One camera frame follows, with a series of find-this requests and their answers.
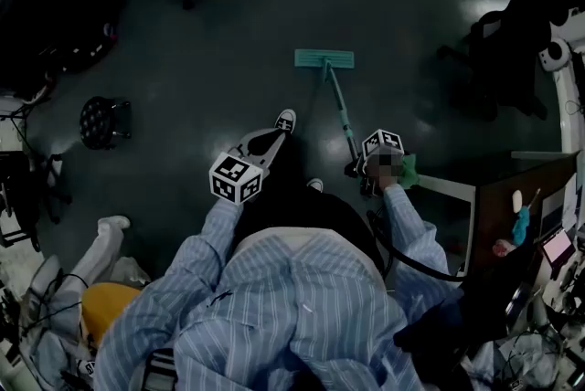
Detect white garment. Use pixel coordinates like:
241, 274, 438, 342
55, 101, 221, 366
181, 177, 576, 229
27, 215, 152, 381

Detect teal mop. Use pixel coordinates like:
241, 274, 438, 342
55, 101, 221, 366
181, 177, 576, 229
294, 48, 363, 164

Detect black glossy device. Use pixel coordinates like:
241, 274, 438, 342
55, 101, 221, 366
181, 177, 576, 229
393, 288, 485, 381

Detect yellow seat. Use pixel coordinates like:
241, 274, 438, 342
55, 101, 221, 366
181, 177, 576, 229
80, 282, 143, 352

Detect blue duster brush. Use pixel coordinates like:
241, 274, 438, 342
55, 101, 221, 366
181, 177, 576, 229
511, 187, 543, 247

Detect thick black cable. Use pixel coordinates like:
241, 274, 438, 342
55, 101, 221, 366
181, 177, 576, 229
367, 209, 467, 283

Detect black metal stand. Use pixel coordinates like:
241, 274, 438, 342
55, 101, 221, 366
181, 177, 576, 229
0, 151, 74, 253

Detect green bag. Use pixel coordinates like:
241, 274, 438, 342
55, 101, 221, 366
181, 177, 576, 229
396, 153, 422, 191

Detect person's black trousers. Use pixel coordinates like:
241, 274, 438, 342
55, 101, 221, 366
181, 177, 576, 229
235, 137, 388, 280

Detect pink packet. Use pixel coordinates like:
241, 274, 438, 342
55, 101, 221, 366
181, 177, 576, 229
492, 238, 516, 259

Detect person's left black shoe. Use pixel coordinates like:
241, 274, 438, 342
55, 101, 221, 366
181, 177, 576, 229
273, 109, 298, 135

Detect laptop with pink screen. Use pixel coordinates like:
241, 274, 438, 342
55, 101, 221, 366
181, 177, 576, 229
538, 228, 578, 265

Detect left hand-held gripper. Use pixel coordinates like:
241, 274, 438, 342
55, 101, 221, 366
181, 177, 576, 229
208, 127, 289, 204

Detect person's striped blue shirt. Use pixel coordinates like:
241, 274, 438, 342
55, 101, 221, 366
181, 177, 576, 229
93, 228, 495, 391

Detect person's right forearm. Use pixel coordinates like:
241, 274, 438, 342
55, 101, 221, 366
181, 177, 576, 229
381, 183, 452, 285

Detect black round stool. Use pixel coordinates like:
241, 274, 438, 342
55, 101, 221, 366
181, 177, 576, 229
79, 95, 133, 152

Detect black equipment pile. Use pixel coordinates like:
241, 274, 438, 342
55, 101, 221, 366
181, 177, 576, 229
0, 0, 120, 102

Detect white curved desk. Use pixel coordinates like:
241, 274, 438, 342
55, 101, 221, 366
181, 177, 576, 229
550, 55, 585, 153

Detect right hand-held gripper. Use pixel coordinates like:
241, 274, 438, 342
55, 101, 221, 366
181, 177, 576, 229
344, 128, 404, 198

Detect dark brown desk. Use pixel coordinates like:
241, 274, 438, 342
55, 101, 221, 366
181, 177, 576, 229
470, 151, 581, 285

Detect person's left forearm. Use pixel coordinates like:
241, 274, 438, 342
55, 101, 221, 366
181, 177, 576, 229
182, 199, 243, 285

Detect white table frame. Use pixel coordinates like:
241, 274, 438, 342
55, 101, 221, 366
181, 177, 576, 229
418, 174, 479, 279

